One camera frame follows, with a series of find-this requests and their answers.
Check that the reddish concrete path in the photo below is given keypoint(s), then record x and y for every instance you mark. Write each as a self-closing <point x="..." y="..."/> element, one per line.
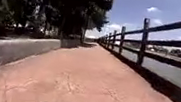
<point x="85" y="76"/>

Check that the row of dark trees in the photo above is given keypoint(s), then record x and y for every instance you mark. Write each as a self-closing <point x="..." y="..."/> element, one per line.
<point x="50" y="4"/>

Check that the grey water channel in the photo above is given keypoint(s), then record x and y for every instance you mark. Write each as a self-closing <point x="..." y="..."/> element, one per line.
<point x="176" y="74"/>

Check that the dark wooden rail fence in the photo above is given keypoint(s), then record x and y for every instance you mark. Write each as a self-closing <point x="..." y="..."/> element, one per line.
<point x="143" y="40"/>

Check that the low grey concrete wall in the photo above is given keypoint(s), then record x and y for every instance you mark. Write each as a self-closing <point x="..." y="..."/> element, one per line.
<point x="8" y="50"/>

